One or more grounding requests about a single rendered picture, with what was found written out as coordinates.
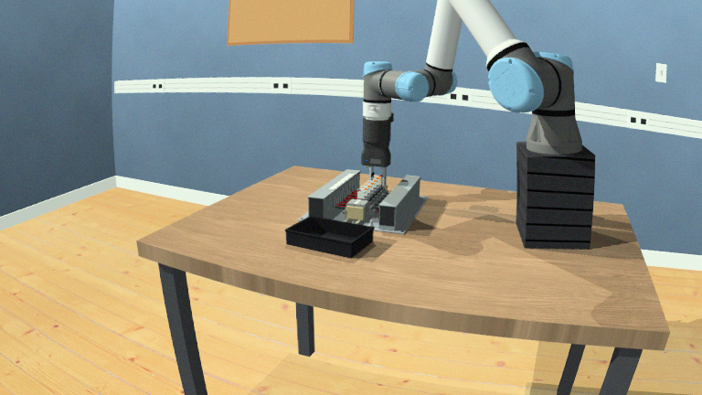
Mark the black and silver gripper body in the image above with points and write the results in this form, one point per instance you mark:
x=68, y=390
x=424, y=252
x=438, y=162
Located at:
x=376, y=134

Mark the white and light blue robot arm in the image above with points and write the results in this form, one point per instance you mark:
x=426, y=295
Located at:
x=517, y=79

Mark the grey panel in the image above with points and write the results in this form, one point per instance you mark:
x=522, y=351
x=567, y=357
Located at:
x=397, y=209

